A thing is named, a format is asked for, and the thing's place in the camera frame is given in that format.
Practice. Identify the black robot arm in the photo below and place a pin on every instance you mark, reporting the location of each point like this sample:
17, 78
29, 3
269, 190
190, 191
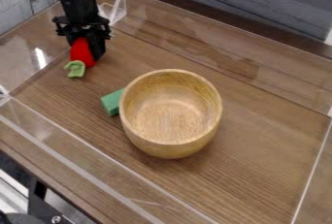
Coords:
80, 11

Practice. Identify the red plush strawberry green leaves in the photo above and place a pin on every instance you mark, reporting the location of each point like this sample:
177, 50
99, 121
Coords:
80, 59

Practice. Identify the clear acrylic corner bracket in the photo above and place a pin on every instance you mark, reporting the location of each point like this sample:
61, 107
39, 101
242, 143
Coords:
112, 11

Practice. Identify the green foam block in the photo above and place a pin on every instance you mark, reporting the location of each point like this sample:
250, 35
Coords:
110, 102

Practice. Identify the black table leg bracket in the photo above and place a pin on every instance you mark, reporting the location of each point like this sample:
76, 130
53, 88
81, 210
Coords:
39, 208

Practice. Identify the wooden bowl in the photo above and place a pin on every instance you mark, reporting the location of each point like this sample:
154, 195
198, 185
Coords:
170, 111

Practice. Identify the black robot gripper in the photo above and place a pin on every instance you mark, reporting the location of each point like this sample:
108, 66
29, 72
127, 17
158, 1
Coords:
75, 30

